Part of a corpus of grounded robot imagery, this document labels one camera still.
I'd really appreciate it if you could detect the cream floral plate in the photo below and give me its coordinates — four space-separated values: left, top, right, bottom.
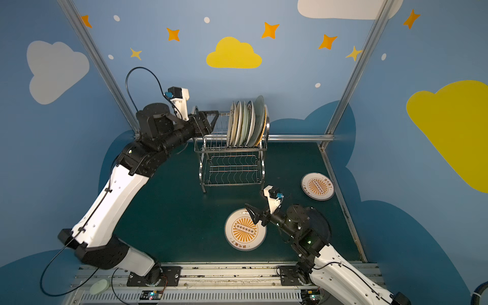
226 102 235 147

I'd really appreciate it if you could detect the orange sunburst plate front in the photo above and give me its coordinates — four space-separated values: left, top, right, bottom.
224 208 267 251

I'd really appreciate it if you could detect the orange sunburst plate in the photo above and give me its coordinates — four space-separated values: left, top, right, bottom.
224 208 267 251
301 172 335 202

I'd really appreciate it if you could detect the white plate grey emblem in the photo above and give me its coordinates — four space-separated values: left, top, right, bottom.
233 101 244 147

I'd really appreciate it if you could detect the light green flower plate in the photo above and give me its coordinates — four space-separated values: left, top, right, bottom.
240 102 249 147

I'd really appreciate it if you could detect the white plate dark lettered rim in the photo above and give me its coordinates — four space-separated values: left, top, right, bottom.
245 101 255 146

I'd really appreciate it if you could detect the plain pale green plate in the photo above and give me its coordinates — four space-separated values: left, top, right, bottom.
249 95 266 147

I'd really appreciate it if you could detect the dark navy plate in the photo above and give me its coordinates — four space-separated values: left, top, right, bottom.
305 207 332 245

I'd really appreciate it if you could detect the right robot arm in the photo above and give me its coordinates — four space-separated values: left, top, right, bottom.
245 186 411 304

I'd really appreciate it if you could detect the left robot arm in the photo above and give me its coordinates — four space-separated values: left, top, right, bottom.
58 103 219 277

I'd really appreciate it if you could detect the stainless steel dish rack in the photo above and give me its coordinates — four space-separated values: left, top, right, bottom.
194 113 270 193

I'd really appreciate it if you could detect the orange sunburst plate right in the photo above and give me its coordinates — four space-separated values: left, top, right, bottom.
301 172 335 202

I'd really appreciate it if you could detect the right controller board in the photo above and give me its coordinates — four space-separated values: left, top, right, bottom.
301 290 322 303

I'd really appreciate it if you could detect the controller board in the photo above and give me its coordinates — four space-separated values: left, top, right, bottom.
140 291 163 301
301 290 322 303

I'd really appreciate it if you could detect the left controller board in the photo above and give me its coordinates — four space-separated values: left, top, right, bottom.
140 291 163 301

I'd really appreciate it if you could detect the pale green round disc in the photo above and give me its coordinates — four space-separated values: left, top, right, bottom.
89 279 111 296

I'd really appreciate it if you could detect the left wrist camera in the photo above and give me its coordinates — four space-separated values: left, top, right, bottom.
165 86 189 121

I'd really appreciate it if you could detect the rear aluminium frame bar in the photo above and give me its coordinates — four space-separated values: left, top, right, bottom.
134 132 336 144

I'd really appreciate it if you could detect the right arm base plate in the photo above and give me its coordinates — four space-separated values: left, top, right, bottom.
277 265 311 286

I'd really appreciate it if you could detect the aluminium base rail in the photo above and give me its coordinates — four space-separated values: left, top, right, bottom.
60 261 393 305

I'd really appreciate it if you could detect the left aluminium frame post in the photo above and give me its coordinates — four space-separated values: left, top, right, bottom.
57 0 141 140

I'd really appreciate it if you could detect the aluminium frame post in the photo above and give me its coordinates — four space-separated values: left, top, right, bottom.
57 0 141 140
319 0 395 152

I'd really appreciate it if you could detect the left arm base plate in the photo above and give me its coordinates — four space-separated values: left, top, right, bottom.
127 266 182 287

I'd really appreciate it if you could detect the right aluminium frame post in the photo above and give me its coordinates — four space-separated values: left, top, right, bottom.
319 0 395 152

